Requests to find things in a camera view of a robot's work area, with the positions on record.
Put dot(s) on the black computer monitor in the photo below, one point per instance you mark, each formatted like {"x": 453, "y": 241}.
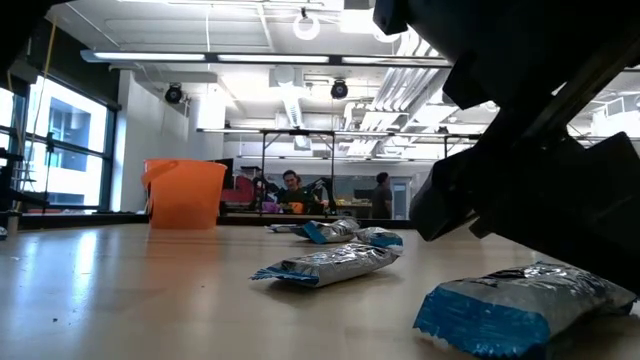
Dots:
{"x": 229, "y": 172}

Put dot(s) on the purple bin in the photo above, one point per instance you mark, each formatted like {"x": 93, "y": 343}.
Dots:
{"x": 270, "y": 206}

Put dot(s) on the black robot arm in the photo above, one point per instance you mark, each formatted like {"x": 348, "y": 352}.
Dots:
{"x": 322, "y": 190}
{"x": 265, "y": 189}

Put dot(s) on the white ceiling light panel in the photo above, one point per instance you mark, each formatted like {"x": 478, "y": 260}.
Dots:
{"x": 360, "y": 20}

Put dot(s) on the black workstation frame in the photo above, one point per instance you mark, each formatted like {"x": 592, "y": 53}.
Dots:
{"x": 446, "y": 147}
{"x": 263, "y": 150}

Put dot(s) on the overhead beam with light strips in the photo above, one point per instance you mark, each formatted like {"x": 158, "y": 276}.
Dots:
{"x": 336, "y": 59}

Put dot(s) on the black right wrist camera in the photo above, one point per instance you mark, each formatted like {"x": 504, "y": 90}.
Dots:
{"x": 390, "y": 15}

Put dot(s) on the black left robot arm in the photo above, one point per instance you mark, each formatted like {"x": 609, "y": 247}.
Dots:
{"x": 25, "y": 25}

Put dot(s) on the black hanging camera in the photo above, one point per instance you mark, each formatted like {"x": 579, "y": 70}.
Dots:
{"x": 339, "y": 90}
{"x": 173, "y": 95}

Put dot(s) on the orange bin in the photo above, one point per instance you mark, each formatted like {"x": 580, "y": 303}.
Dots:
{"x": 297, "y": 207}

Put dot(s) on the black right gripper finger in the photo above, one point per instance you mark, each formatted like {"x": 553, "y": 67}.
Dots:
{"x": 445, "y": 200}
{"x": 565, "y": 200}

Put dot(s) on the person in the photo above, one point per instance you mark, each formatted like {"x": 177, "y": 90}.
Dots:
{"x": 292, "y": 192}
{"x": 382, "y": 197}

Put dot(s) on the red cabinet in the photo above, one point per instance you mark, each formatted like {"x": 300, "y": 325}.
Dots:
{"x": 237, "y": 192}

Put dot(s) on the black aluminium table frame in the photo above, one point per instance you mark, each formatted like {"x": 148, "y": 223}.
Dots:
{"x": 250, "y": 220}

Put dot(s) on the black tripod stand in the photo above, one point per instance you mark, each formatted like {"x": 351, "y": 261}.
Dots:
{"x": 49, "y": 145}

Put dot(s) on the dark framed window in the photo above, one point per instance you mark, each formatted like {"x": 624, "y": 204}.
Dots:
{"x": 75, "y": 125}

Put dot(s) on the orange plastic bucket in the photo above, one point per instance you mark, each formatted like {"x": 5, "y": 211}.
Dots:
{"x": 190, "y": 200}

